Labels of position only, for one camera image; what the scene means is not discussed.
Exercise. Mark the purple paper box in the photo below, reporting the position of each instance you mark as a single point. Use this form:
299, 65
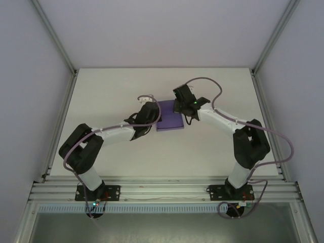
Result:
169, 119

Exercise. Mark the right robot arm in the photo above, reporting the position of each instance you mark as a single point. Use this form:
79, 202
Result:
250, 146

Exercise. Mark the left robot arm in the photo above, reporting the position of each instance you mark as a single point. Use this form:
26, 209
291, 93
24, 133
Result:
78, 152

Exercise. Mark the small connector board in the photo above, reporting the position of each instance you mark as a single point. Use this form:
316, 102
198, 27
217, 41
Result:
95, 203
243, 204

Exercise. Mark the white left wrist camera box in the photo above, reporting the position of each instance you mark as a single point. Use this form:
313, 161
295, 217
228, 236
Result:
144, 99

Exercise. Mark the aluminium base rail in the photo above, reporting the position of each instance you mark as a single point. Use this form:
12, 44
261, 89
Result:
164, 187

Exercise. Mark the aluminium table side rail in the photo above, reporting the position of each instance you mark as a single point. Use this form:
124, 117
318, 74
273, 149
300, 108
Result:
63, 114
262, 101

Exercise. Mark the aluminium frame post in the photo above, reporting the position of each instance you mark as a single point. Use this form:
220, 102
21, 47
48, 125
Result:
54, 35
274, 35

